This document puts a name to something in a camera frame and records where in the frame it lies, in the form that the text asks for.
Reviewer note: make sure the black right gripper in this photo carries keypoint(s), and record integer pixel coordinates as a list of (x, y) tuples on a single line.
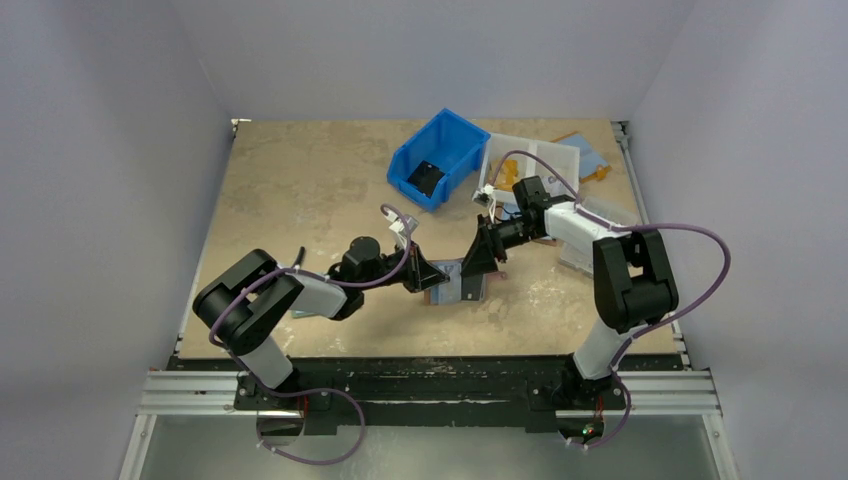
[(488, 240)]

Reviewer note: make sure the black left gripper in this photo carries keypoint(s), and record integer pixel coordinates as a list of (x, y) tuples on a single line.
[(420, 274)]

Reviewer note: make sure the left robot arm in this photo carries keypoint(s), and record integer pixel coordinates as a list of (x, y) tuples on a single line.
[(244, 304)]

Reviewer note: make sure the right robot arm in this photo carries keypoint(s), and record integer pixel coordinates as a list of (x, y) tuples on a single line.
[(634, 287)]

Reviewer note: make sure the orange card holder in tray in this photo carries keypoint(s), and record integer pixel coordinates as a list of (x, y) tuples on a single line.
[(509, 174)]

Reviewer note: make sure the black card in blue bin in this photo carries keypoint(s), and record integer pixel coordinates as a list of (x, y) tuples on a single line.
[(425, 178)]

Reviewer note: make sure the white divided plastic tray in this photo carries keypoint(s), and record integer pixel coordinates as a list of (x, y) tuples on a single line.
[(563, 159)]

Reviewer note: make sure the blue plastic bin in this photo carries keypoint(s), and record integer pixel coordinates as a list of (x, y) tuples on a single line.
[(452, 143)]

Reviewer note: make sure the clear plastic screw box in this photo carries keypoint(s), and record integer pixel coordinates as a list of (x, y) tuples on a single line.
[(593, 219)]

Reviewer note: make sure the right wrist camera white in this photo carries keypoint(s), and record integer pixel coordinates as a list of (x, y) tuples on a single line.
[(485, 196)]

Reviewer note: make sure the blue handled pliers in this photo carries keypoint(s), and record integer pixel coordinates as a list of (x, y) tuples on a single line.
[(300, 256)]

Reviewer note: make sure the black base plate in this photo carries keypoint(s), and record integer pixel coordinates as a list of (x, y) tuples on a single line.
[(482, 391)]

